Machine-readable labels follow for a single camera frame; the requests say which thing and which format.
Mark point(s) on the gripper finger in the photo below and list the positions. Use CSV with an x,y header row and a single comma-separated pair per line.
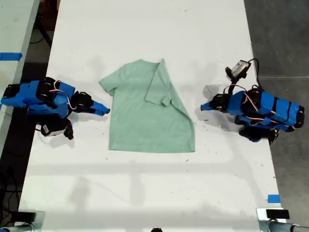
x,y
207,109
102,107
208,104
97,112

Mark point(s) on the pale green T-shirt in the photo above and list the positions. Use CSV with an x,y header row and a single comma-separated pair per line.
x,y
144,125

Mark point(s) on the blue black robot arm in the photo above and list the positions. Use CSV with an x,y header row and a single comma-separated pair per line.
x,y
31,96
277,108

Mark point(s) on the long blue tape strip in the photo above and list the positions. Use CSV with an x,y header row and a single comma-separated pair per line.
x,y
10,56

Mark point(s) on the white side table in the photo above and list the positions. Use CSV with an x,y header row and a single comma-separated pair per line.
x,y
14,24

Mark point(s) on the short blue tape piece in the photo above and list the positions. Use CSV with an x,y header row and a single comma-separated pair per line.
x,y
274,198

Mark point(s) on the small black box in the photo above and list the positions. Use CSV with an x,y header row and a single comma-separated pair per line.
x,y
26,216
277,214

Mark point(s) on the silver metal pipe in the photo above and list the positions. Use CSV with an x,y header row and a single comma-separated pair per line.
x,y
17,228
285,227

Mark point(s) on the camera black stalk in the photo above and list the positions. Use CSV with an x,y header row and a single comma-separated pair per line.
x,y
69,130
230,88

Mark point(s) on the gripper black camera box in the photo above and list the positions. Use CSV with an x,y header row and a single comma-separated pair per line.
x,y
240,68
53,129

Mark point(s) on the silver corner bracket plate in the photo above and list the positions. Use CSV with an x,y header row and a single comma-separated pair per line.
x,y
39,216
262,215

